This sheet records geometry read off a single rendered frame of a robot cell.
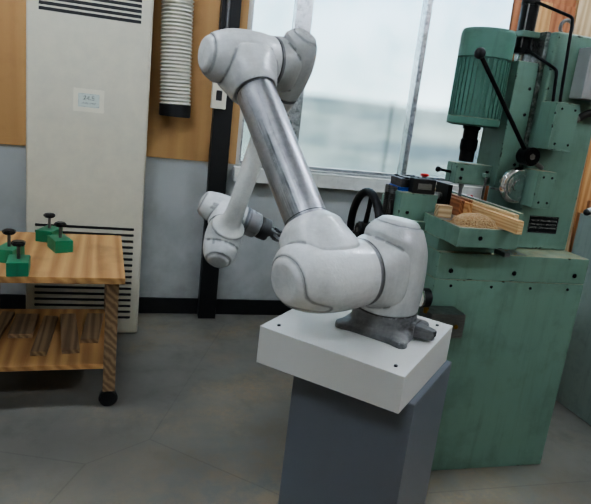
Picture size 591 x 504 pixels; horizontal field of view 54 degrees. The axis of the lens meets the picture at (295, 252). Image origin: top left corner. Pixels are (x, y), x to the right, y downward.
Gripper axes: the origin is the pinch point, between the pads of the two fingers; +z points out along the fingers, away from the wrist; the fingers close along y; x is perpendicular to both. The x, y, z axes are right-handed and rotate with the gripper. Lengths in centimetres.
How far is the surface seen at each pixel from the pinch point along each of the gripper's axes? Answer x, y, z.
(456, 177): -44, -9, 33
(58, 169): 26, 93, -91
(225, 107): -34, 114, -33
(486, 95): -71, -13, 26
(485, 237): -30, -36, 36
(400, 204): -27.7, -13.5, 16.4
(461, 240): -26, -36, 29
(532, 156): -60, -22, 47
